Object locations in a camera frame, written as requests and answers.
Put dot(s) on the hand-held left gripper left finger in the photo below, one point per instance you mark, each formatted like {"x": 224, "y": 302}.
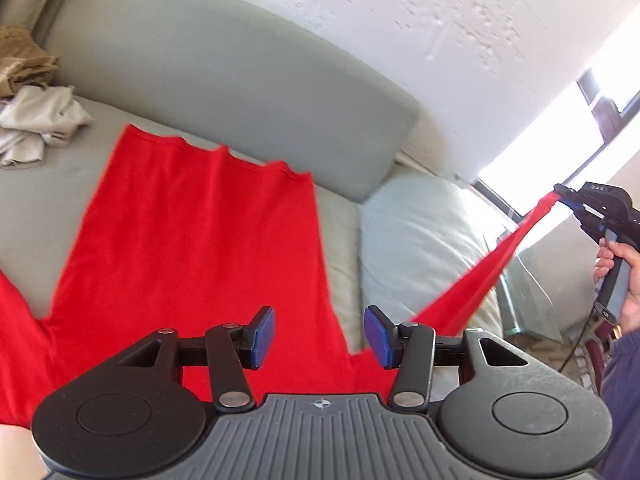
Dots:
{"x": 263, "y": 336}

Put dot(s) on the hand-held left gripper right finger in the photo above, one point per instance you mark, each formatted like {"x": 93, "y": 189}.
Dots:
{"x": 376, "y": 336}

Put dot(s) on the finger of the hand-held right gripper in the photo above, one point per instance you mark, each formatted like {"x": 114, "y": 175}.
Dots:
{"x": 568, "y": 194}

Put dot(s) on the red shirt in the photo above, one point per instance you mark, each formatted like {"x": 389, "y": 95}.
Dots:
{"x": 200, "y": 240}

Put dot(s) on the person's right forearm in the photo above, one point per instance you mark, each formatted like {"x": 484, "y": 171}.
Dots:
{"x": 622, "y": 400}

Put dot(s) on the person's right hand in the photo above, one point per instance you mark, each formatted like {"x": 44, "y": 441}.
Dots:
{"x": 626, "y": 267}

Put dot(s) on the window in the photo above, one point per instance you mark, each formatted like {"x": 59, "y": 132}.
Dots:
{"x": 595, "y": 125}

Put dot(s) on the glass side table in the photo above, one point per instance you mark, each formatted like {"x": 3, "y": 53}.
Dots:
{"x": 527, "y": 292}

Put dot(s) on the light blue pillow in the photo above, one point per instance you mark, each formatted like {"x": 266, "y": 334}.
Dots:
{"x": 425, "y": 240}

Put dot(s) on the grey sofa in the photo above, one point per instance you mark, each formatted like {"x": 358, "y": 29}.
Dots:
{"x": 210, "y": 90}

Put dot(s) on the white crumpled cloth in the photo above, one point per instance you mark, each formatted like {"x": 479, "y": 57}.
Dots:
{"x": 37, "y": 122}

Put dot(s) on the beige knitted cloth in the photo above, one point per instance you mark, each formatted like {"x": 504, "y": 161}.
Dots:
{"x": 22, "y": 62}

